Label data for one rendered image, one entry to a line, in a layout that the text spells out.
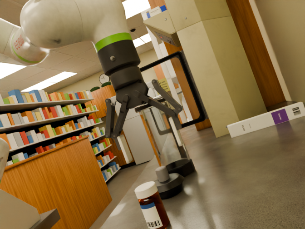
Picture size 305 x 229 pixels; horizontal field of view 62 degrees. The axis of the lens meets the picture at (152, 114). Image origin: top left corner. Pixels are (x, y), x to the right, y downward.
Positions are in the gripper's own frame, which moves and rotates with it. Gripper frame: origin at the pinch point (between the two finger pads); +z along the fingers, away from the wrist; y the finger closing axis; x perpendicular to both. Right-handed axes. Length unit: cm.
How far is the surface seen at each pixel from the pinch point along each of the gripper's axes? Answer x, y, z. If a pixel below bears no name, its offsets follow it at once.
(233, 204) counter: 14.6, -14.3, 11.5
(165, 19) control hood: -48, -10, -43
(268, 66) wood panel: -87, -50, -10
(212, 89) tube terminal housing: -49, -18, -9
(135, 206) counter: 2.2, 8.7, 11.4
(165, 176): 1.2, -0.8, 7.0
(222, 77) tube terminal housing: -49, -23, -12
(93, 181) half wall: -285, 190, 57
